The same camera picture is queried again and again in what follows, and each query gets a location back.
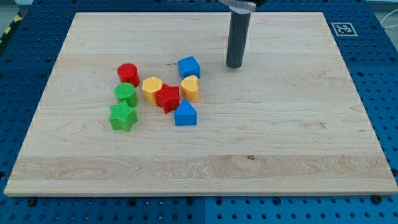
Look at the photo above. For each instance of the yellow hexagon block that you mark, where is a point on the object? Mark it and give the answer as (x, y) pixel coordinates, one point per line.
(149, 87)

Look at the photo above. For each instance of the silver rod mounting bracket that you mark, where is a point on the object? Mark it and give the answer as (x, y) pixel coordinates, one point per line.
(240, 7)

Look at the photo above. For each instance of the green cylinder block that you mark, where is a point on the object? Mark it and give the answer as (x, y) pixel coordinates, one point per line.
(126, 92)

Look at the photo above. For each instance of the red cylinder block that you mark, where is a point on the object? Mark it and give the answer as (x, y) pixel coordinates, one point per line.
(128, 73)

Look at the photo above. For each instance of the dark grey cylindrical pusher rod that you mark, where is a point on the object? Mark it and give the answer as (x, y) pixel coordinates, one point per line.
(238, 32)

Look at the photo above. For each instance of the yellow black hazard tape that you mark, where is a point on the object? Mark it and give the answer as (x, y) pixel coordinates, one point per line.
(11, 29)

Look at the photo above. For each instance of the green star block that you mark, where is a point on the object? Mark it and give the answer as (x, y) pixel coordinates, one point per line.
(122, 116)

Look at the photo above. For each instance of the white fiducial marker tag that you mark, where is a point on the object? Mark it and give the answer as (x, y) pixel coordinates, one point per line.
(344, 29)

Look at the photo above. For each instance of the blue cube block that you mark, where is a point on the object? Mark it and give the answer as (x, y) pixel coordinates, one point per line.
(188, 66)

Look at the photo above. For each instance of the blue triangle block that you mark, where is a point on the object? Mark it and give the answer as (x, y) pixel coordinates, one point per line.
(185, 114)

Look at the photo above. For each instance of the yellow heart block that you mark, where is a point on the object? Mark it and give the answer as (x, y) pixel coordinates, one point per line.
(190, 88)

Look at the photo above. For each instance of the red star block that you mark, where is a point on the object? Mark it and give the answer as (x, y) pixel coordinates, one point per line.
(168, 98)

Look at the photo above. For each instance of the light wooden board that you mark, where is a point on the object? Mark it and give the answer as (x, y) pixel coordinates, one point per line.
(288, 122)

